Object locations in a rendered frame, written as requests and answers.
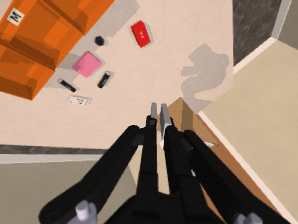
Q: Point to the orange three-compartment bin rack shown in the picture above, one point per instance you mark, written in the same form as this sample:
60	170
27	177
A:
42	41

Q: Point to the pink square pad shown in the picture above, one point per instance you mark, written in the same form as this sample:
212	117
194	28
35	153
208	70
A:
87	64

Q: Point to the red nine-volt battery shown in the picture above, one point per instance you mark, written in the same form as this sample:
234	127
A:
140	33

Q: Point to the white domino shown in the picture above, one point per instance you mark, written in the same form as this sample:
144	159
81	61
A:
78	100

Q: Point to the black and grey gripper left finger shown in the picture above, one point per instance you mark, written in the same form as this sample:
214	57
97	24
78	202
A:
81	203

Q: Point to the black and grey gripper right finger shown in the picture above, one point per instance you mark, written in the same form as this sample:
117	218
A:
232	199

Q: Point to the black hex nut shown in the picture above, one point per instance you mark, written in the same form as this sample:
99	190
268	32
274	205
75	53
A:
99	41

